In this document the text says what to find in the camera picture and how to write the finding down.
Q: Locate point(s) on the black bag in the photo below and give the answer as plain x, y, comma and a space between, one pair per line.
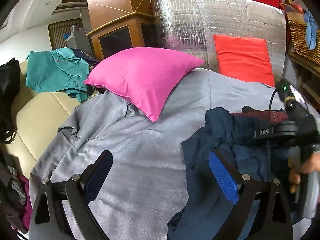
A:
7, 87

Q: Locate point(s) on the dark clothes pile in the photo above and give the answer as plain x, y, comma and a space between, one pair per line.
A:
10, 192

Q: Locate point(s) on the wooden cabinet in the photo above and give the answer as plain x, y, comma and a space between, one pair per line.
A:
107, 2

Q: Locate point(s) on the grey metal cabinet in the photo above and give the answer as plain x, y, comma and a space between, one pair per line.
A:
80, 40

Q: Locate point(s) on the wooden slatted door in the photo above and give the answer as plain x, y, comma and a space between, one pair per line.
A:
56, 35

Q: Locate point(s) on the maroon garment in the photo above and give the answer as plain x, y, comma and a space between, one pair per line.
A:
262, 116

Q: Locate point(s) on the grey bed sheet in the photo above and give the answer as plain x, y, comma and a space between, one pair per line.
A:
140, 142

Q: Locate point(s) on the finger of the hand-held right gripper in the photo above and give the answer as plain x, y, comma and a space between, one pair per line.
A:
262, 133
248, 109

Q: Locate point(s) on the person's right hand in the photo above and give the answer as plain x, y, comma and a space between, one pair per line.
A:
311, 162

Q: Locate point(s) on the teal shirt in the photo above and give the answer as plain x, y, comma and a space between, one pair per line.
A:
47, 72

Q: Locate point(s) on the navy blue jacket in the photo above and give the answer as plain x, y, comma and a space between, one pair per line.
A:
200, 150

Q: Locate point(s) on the cream sofa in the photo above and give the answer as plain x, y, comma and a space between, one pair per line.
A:
40, 115

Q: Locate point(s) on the light blue cloth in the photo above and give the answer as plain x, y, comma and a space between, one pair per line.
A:
311, 32

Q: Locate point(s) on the silver foil insulation board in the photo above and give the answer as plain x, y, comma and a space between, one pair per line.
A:
200, 22

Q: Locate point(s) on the wooden shelf unit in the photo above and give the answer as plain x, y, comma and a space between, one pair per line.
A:
307, 80

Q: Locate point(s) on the orange-red pillow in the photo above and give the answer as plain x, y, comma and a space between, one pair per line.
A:
242, 57

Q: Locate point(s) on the wicker basket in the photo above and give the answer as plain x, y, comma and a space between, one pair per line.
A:
300, 40

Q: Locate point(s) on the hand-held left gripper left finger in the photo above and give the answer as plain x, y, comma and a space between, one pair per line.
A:
98, 177

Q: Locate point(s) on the pink pillow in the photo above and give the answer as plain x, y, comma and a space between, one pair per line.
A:
140, 77

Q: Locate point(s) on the magenta cloth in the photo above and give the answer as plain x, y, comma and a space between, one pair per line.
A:
26, 205

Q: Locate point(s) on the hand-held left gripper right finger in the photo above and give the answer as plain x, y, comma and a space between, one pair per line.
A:
222, 177

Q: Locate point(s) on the dark blue cloth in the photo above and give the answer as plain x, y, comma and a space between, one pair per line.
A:
85, 56

